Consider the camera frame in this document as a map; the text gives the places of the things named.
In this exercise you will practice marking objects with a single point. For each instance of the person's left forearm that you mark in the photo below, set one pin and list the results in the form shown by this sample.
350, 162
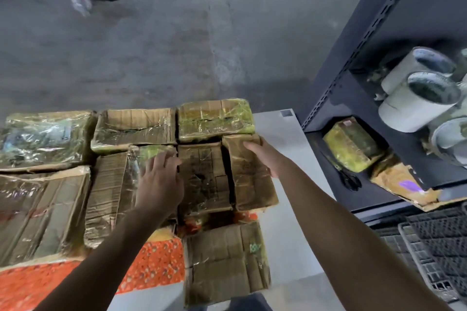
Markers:
102, 267

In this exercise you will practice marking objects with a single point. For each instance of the grey plastic lattice crate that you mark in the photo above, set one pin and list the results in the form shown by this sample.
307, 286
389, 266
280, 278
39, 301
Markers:
412, 248

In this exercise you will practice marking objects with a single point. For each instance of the white tape roll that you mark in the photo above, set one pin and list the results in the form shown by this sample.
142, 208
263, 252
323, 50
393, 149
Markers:
405, 70

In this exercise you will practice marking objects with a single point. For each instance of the taped parcel with white label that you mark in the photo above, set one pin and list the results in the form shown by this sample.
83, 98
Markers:
43, 139

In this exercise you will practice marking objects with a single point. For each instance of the yellow parcel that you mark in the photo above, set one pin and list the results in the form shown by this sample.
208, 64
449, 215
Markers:
352, 146

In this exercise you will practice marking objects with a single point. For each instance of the dark blue metal shelf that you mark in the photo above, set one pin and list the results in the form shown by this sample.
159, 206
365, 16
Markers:
365, 30

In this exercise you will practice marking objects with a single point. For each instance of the yellow-green taped parcel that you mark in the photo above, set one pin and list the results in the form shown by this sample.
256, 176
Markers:
215, 119

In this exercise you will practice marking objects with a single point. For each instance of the clear plastic bag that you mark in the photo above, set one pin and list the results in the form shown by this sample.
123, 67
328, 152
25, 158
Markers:
81, 5

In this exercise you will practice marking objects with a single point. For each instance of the person's right forearm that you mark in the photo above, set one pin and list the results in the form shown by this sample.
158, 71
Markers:
365, 248

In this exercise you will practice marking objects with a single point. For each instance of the grey square table sticker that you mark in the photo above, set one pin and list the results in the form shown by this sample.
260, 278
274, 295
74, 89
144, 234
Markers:
287, 113

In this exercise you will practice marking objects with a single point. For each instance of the person's left hand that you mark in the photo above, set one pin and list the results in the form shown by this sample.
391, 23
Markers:
160, 187

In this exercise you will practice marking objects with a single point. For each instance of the large taped carton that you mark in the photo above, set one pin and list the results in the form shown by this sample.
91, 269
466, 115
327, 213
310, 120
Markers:
40, 212

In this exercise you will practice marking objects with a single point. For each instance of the white table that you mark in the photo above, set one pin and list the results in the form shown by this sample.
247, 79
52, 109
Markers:
292, 241

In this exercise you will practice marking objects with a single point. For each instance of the person's right hand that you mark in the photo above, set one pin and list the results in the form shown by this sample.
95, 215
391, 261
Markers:
271, 159

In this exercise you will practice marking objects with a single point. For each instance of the orange perforated plastic mat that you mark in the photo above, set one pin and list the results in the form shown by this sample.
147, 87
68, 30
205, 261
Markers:
157, 263

